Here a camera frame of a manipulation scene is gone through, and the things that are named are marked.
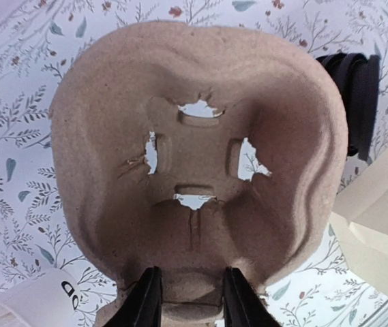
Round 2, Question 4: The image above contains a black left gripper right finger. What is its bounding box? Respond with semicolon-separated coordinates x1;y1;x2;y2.
223;267;279;327

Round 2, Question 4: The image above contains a brown cardboard cup carrier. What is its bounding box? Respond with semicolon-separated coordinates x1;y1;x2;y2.
50;22;348;326

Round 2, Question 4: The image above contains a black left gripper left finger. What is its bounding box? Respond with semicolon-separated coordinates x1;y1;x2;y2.
106;266;162;327

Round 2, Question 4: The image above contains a cup of white straws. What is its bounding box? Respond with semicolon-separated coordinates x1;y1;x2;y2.
0;268;80;326

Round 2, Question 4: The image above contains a cream paper bag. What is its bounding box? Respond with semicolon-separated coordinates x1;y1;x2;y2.
330;148;388;296

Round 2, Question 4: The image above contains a floral patterned table mat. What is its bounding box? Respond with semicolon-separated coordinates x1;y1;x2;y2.
0;1;388;326

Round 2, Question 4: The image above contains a stack of black lids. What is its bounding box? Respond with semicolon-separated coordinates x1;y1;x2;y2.
316;52;380;161

